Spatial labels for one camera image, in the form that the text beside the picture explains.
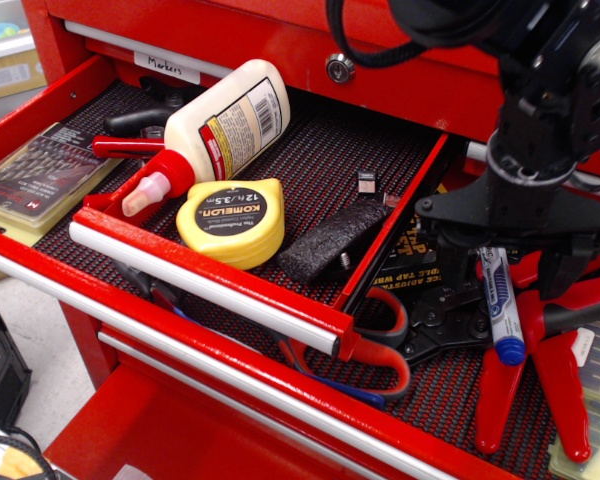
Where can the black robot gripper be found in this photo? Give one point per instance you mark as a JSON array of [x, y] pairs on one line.
[[529, 196]]

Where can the blue white marker pen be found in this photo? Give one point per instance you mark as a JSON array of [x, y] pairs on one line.
[[501, 305]]

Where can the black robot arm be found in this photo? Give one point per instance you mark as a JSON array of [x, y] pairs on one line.
[[548, 51]]

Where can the small red open drawer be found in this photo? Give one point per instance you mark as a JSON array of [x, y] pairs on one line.
[[316, 161]]

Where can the wide red open drawer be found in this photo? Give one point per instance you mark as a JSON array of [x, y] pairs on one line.
[[190, 382]]

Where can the black yellow tap wrench box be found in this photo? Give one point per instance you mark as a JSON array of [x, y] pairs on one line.
[[410, 265]]

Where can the clear plastic bit case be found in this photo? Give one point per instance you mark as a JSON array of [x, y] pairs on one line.
[[587, 352]]

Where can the small black usb dongle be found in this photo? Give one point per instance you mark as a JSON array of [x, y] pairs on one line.
[[366, 182]]

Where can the black foam block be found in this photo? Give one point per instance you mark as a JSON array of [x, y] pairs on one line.
[[314, 251]]

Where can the silver cabinet lock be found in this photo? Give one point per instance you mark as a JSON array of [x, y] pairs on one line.
[[339, 68]]

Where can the yellow tape measure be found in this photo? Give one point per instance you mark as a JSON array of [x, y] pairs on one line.
[[236, 222]]

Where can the white glue bottle red cap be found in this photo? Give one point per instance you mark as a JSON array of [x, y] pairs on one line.
[[216, 135]]

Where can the red tool chest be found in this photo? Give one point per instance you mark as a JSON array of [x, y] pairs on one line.
[[453, 92]]

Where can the white markers label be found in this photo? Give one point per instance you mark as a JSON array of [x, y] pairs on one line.
[[167, 67]]

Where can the drill bit set case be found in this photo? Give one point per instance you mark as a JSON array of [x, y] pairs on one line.
[[45, 179]]

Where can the clear storage bins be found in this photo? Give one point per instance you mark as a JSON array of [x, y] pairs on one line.
[[21, 73]]

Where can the red grey handled pliers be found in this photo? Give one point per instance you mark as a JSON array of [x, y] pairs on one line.
[[580, 310]]

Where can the black crimper red handles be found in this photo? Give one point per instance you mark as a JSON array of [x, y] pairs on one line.
[[443, 319]]

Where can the red grey handled scissors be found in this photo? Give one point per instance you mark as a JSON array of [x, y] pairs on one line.
[[378, 348]]

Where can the black handled tool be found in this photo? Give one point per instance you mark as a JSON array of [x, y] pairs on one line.
[[132, 123]]

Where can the red handled tool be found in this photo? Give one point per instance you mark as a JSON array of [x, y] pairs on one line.
[[134, 148]]

